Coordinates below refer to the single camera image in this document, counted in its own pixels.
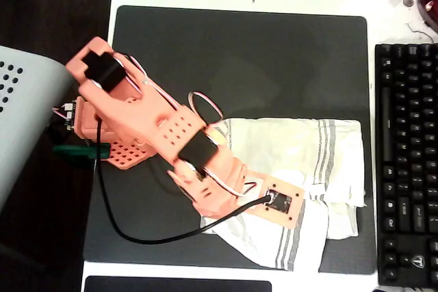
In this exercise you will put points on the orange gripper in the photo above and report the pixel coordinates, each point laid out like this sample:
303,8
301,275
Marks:
209,205

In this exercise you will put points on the white striped towel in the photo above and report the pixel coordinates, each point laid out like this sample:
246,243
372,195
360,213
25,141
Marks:
291,141

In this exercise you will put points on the orange 3D-printed robot arm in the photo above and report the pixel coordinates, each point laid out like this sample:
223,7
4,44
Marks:
137,110

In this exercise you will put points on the black desk mat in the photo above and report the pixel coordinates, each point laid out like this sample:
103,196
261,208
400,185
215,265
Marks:
239,66

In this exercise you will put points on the black flat tablet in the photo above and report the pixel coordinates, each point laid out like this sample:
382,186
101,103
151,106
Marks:
171,285

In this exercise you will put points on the green clamp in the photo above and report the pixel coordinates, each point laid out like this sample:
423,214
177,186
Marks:
75,151

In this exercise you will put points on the small controller board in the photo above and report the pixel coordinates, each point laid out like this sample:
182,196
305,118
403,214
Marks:
70,114

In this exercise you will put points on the black keyboard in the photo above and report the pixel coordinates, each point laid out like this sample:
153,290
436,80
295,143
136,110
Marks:
407,169

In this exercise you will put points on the grey perforated chair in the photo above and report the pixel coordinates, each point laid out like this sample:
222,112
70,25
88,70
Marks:
20,134

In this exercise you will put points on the coin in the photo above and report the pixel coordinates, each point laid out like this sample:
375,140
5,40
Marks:
408,1

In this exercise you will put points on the orange camera mount plate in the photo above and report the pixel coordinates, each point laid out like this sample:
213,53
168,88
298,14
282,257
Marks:
296,199

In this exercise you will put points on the orange perforated base plate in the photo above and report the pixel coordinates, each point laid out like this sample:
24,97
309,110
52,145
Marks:
130,157

